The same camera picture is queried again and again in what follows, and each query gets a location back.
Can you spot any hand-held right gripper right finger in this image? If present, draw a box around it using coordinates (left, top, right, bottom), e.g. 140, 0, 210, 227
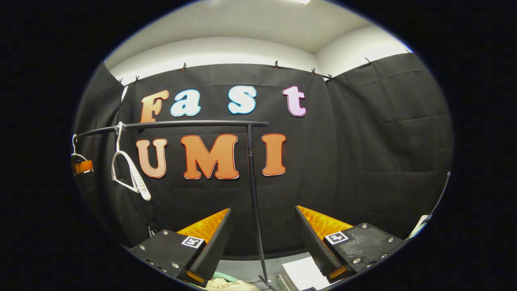
296, 205, 406, 283

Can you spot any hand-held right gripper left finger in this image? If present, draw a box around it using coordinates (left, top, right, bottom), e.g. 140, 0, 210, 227
129, 208, 232, 288

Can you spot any green laundry hamper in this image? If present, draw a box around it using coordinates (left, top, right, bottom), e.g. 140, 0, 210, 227
211, 271, 240, 283

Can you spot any cream shirt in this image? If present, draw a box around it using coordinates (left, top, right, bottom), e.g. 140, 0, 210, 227
201, 277, 261, 291

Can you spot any white plastic hanger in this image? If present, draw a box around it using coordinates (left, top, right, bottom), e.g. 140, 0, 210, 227
71, 135, 94, 175
111, 121, 152, 201

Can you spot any black clothes rack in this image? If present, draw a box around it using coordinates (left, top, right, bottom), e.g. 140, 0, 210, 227
75, 120, 279, 291

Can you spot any black backdrop cloth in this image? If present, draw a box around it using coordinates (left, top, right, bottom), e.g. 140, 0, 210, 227
73, 53, 455, 259

